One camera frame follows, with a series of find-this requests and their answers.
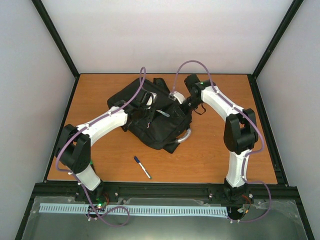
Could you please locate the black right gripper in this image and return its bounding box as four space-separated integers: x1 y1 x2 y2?
170 96 203 120

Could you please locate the black student backpack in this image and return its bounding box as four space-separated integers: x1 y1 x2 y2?
121 78 192 154

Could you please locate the white pen green tip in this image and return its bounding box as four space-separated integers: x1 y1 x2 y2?
156 109 170 118

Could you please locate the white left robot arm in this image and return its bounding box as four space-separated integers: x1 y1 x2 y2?
55 90 157 202

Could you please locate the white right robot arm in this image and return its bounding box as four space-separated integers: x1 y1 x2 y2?
182 74 259 188

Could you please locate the blue capped pen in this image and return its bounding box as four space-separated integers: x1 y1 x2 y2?
133 156 152 180

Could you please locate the green capped black marker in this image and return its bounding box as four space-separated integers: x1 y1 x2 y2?
90 160 96 173

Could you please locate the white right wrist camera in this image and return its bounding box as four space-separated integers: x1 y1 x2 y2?
169 91 186 104

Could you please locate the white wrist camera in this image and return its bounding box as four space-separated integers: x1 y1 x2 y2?
169 91 186 104
146 92 157 107

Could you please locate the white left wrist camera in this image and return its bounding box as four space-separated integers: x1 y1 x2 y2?
146 92 157 107

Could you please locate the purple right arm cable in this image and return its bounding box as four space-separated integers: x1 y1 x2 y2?
171 59 273 224

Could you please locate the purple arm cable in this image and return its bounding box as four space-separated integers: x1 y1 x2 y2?
171 59 273 224
54 66 147 227

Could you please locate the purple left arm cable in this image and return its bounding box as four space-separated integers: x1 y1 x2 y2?
54 66 147 227

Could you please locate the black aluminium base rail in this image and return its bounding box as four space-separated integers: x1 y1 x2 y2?
31 181 300 206

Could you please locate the light blue cable duct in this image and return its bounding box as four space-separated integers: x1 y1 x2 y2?
38 203 228 218

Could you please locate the black frame post right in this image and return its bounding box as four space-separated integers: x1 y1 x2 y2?
251 0 305 78

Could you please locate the black frame post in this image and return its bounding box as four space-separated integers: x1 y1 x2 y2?
251 0 305 78
31 0 81 78

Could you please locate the black frame post left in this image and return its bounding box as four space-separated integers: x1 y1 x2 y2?
31 0 81 78

